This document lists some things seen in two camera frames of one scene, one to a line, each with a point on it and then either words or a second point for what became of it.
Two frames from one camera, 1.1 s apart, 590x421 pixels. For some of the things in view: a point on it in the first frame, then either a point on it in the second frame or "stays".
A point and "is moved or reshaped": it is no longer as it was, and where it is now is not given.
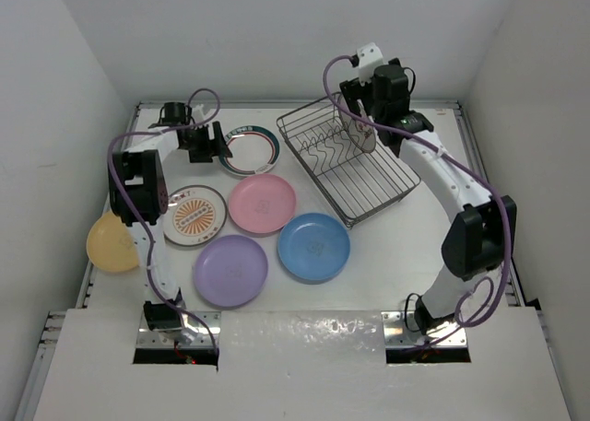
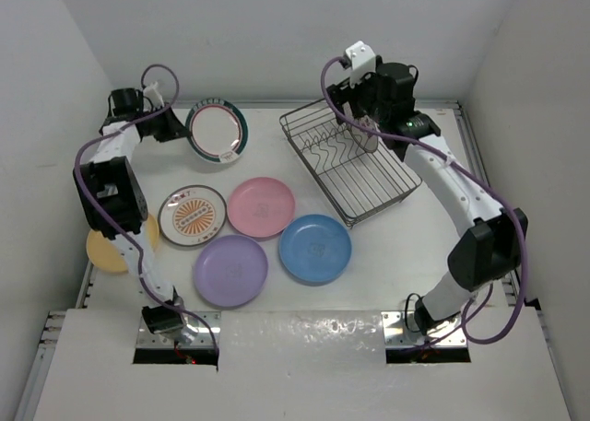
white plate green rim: (253, 150) is moved or reshaped
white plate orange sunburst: (195, 216) stays
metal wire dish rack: (355, 183) stays
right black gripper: (353, 91) stays
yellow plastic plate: (111, 243) stays
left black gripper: (216, 145) → (174, 128)
